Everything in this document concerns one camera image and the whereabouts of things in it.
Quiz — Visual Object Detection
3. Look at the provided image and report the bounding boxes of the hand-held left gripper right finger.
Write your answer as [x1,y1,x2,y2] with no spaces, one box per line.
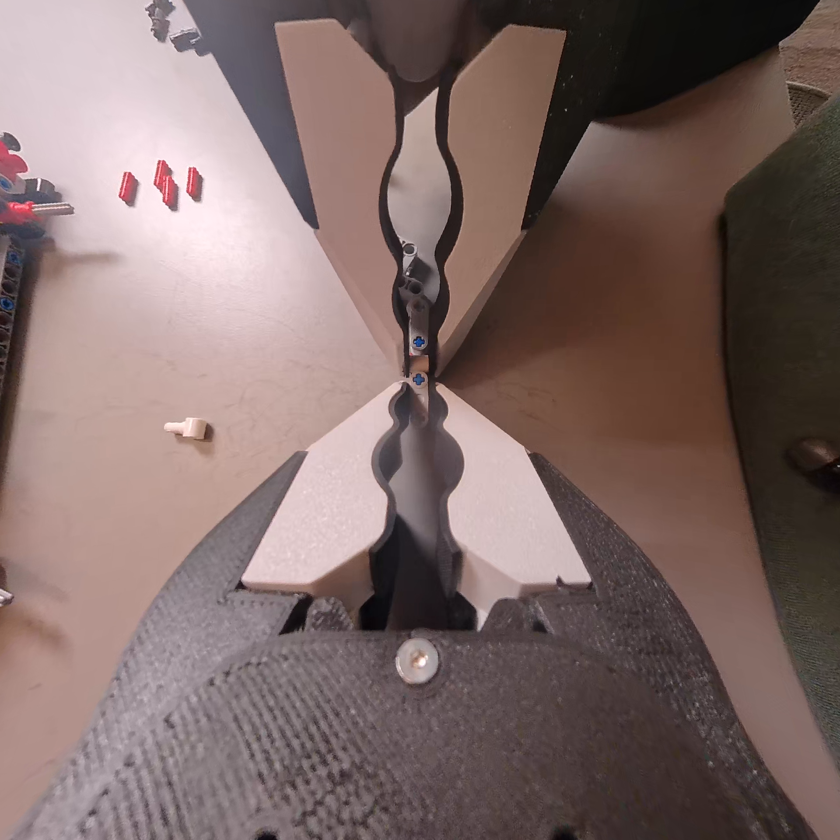
[428,382,595,626]

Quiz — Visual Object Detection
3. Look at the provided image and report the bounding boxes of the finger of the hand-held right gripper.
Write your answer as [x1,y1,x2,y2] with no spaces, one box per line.
[274,17,409,375]
[434,24,568,376]

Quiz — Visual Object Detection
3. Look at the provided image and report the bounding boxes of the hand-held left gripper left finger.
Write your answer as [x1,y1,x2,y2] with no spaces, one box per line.
[240,382,408,626]

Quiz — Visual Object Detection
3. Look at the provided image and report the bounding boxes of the toy brick car chassis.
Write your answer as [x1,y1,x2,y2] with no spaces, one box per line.
[0,131,74,608]

